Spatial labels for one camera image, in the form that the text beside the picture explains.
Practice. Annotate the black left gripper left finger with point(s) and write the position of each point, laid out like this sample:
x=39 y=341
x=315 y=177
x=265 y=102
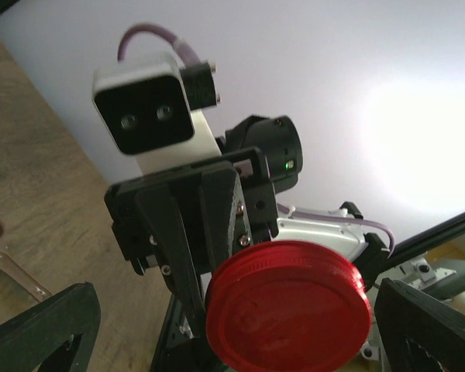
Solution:
x=58 y=334

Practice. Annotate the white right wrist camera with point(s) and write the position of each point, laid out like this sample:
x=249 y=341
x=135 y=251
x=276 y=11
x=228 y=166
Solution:
x=143 y=104

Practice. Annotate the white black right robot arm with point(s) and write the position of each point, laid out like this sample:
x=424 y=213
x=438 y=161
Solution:
x=344 y=230

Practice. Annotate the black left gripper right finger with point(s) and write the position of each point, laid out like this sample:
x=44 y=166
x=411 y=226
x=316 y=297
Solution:
x=418 y=332

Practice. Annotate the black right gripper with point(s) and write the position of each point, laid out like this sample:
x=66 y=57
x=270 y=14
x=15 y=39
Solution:
x=191 y=219

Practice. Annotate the red jar lid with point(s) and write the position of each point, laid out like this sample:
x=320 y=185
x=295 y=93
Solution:
x=287 y=306

